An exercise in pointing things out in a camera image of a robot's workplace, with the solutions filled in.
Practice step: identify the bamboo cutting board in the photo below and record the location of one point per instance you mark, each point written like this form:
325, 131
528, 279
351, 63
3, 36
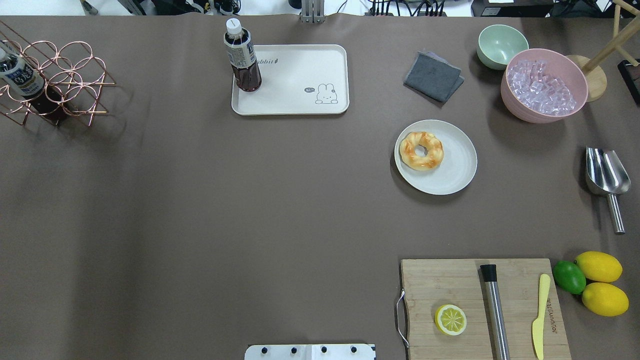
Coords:
431, 283

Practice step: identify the green lime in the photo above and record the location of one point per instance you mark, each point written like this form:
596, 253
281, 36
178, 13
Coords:
569, 277

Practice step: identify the steel ice scoop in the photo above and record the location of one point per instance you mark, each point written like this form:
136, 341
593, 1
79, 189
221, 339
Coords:
606, 176

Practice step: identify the white round plate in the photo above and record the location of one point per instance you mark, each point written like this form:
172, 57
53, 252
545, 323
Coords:
459, 164

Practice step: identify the steel muddler black tip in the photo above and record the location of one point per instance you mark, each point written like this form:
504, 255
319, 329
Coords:
490, 278

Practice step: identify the lower yellow lemon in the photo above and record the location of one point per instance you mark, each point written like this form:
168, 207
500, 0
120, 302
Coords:
605, 299

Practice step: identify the grey folded cloth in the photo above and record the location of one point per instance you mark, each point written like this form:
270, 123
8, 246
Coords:
433, 76

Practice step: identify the upper yellow lemon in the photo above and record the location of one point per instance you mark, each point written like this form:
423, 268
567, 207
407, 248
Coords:
599, 266

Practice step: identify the copper wire bottle rack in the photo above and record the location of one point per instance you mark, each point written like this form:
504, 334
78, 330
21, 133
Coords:
72, 71

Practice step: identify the dark tea bottle on tray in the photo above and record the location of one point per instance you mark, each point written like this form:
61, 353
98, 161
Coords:
242, 56

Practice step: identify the white rabbit tray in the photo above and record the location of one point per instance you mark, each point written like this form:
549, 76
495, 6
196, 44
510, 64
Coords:
297, 80

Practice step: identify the glazed donut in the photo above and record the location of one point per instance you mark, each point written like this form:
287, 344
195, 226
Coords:
421, 151

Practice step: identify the pink bowl of ice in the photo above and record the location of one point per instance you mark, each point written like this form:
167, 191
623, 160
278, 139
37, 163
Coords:
543, 86

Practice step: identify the dark bottle in rack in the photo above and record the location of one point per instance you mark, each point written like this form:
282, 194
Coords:
43, 99

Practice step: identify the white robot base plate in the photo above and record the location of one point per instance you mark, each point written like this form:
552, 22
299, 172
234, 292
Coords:
327, 351

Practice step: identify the wooden mug tree stand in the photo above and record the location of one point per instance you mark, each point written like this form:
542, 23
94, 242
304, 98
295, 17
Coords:
591, 67

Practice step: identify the yellow plastic knife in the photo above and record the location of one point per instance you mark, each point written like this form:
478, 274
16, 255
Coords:
537, 327

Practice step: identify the mint green bowl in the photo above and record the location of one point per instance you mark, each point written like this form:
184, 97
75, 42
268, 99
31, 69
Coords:
497, 44

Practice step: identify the yellow lemon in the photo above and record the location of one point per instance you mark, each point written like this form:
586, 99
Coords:
605, 299
599, 266

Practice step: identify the aluminium frame post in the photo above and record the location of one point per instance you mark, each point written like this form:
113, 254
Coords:
312, 11

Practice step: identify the half lemon slice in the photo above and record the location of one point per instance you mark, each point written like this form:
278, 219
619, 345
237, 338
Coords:
450, 320

